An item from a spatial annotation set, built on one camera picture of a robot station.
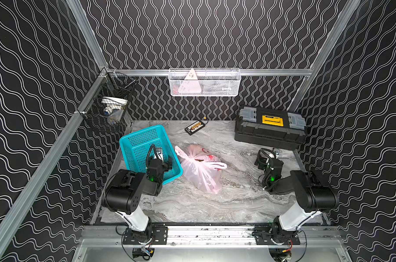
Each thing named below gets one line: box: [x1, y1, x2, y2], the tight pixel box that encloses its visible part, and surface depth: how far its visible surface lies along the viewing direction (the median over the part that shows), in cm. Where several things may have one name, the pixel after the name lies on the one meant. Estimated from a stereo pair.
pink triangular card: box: [178, 68, 202, 94], surface depth 91 cm
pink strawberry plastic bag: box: [174, 145, 227, 194], surface depth 86 cm
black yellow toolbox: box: [234, 106, 308, 151], surface depth 99 cm
